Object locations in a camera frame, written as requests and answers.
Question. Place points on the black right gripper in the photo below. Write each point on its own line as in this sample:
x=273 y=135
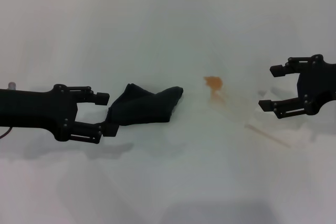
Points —
x=320 y=87

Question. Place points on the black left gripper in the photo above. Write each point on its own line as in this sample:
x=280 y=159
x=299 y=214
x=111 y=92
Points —
x=31 y=108

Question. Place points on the clear plastic cup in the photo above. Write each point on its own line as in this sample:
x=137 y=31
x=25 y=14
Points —
x=267 y=121

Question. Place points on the dark blue rag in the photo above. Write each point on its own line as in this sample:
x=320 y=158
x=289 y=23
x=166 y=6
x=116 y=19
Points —
x=147 y=106

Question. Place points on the orange-brown liquid stain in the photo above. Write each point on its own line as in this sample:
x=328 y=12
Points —
x=212 y=82

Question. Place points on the clear cylindrical knob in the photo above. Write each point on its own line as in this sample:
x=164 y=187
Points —
x=12 y=85

